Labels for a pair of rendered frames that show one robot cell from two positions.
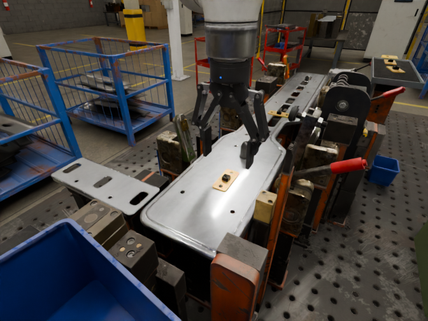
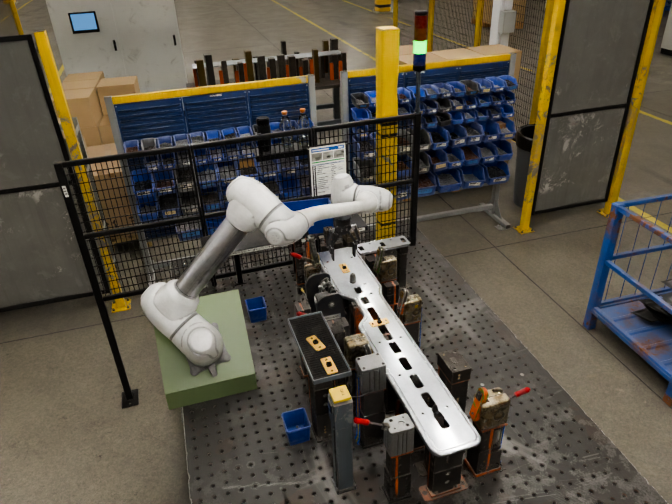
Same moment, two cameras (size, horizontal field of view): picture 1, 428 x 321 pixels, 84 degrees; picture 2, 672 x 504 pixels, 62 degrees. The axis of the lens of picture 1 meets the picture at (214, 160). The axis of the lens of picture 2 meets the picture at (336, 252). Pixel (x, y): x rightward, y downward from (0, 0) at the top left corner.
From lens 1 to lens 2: 2.95 m
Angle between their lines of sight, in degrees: 102
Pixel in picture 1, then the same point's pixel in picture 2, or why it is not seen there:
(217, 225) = (327, 257)
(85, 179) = (389, 241)
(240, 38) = not seen: hidden behind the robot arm
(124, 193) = (368, 246)
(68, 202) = (447, 282)
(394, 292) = (261, 351)
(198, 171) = (359, 265)
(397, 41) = not seen: outside the picture
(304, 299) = not seen: hidden behind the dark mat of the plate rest
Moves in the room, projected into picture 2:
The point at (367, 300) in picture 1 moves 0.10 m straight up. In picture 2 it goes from (272, 340) to (270, 325)
